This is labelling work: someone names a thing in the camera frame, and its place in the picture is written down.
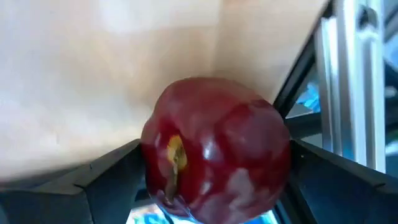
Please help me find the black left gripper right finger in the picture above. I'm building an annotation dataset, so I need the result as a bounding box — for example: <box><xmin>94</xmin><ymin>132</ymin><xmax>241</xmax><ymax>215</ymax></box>
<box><xmin>281</xmin><ymin>139</ymin><xmax>398</xmax><ymax>224</ymax></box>

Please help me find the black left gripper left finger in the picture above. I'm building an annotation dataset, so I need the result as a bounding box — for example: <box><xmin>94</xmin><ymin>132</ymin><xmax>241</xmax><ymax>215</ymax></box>
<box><xmin>0</xmin><ymin>138</ymin><xmax>150</xmax><ymax>224</ymax></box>

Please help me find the dark red apple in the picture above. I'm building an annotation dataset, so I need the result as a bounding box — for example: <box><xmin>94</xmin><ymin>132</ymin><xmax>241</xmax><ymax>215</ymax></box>
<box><xmin>139</xmin><ymin>77</ymin><xmax>292</xmax><ymax>224</ymax></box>

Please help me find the silver aluminium frame post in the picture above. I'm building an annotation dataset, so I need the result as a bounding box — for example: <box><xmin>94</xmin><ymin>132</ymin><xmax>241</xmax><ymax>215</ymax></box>
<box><xmin>313</xmin><ymin>0</ymin><xmax>387</xmax><ymax>174</ymax></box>

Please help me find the black table frame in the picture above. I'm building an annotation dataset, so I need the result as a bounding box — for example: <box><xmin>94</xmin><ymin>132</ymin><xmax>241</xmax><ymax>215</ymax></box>
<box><xmin>272</xmin><ymin>0</ymin><xmax>336</xmax><ymax>141</ymax></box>

